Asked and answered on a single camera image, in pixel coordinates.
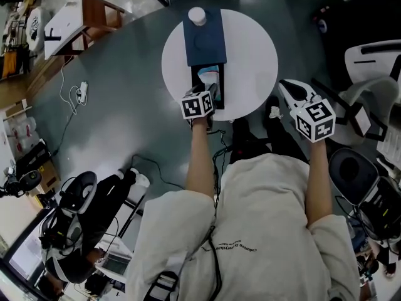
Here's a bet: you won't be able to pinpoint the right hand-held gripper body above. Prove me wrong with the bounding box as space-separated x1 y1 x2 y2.
293 93 337 144

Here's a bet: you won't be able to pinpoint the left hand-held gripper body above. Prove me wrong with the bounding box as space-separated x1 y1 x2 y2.
180 85 217 134

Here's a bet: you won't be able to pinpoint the small white jar item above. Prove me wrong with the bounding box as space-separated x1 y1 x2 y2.
187 7 207 26

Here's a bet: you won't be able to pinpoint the person's left forearm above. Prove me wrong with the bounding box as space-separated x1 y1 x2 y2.
184 117 221 198

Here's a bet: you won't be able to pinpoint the person's right forearm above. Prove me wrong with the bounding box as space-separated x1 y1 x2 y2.
305 138 333 229

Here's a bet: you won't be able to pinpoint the cardboard box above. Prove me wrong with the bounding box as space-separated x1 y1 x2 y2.
28 159 62 198

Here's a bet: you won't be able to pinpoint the person's black laced shoe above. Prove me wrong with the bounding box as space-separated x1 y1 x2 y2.
264 95 285 132

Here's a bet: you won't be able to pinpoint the person's black trousers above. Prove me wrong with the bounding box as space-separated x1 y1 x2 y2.
229 117 310 166

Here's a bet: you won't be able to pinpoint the white round table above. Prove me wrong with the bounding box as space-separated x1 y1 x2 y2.
161 8 279 122

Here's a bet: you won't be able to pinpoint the grey cloth on chair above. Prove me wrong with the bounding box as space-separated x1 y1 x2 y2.
339 75 401 147

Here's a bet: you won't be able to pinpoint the white chair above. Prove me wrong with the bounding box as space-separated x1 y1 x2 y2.
344 38 401 85

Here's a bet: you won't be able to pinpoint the white power strip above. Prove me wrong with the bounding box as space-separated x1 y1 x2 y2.
78 81 90 105

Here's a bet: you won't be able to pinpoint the person's beige sweatshirt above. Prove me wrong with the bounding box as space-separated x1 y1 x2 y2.
125 153 362 301

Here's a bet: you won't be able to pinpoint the white and wooden desk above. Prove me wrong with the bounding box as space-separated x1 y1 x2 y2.
43 0 127 61

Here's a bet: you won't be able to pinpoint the white printed bag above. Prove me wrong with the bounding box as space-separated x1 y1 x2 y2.
26 7 51 52

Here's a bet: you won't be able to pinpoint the black floor cable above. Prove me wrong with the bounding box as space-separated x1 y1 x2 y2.
129 154 186 191

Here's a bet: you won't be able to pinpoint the white power cable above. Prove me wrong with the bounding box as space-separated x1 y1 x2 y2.
59 54 83 116

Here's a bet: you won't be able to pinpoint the black cable on sweatshirt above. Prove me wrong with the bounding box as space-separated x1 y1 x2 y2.
200 224 224 301

